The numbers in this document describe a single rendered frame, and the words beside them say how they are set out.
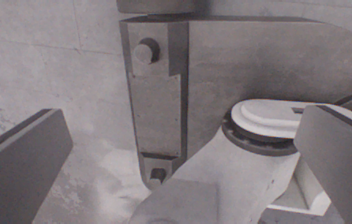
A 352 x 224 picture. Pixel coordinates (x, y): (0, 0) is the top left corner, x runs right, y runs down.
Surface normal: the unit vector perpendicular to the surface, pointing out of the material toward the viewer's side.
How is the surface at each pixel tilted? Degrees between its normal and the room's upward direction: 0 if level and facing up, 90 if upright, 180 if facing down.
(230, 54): 0
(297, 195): 90
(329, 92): 0
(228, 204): 90
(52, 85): 0
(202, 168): 90
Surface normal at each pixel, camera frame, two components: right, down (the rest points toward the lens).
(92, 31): -0.19, 0.49
